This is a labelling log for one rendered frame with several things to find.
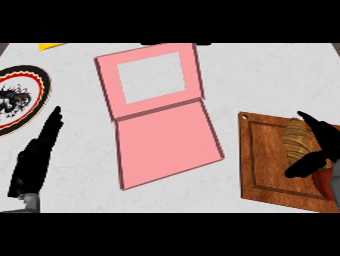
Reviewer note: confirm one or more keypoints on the yellow flat object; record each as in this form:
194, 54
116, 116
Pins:
49, 45

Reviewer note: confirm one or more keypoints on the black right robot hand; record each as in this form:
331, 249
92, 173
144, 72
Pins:
331, 140

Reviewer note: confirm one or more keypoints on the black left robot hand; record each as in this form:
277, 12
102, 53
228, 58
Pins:
34, 160

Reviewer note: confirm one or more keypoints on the pink open cardboard box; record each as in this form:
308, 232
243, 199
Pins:
160, 115

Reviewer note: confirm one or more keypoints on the brown croissant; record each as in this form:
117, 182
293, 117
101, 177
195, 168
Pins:
299, 143

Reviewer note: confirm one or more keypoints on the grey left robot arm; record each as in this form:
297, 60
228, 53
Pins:
26, 204

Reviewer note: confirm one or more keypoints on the round plate with dragon print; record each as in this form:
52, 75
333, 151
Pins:
11, 101

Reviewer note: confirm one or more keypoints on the brown wooden cutting board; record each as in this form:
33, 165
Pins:
269, 163

